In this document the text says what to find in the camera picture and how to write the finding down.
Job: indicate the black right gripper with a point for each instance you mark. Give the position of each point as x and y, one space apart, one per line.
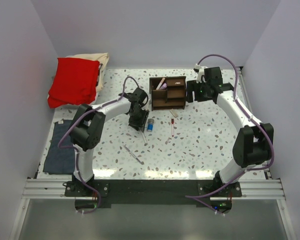
192 86

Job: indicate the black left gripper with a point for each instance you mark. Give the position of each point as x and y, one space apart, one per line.
140 124

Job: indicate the blue grey stamp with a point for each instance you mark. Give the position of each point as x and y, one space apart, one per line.
150 124

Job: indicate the white pen peach cap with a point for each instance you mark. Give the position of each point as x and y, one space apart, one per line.
144 138

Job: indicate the brown wooden desk organizer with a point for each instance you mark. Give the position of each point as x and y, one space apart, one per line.
172 97

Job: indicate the red white marker pen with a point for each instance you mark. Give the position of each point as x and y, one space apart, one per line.
172 127

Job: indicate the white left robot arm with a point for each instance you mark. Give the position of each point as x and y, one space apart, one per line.
87 126

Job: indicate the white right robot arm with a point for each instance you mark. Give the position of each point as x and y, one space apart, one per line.
254 141

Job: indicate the beige eraser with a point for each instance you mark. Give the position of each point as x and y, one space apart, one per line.
174 113

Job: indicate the grey purple pen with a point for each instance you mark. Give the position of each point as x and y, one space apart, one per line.
133 155

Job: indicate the beige folded cloth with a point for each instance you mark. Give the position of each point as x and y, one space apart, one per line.
102 58

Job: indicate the red folded cloth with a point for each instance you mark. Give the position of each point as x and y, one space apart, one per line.
74 83

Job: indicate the dark blue denim cloth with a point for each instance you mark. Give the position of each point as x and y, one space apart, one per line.
59 161

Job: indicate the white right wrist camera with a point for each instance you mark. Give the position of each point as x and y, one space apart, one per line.
200 70

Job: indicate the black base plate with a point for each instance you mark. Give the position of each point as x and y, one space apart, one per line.
103 193

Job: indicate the aluminium rail frame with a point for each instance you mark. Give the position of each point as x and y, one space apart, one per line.
161 165

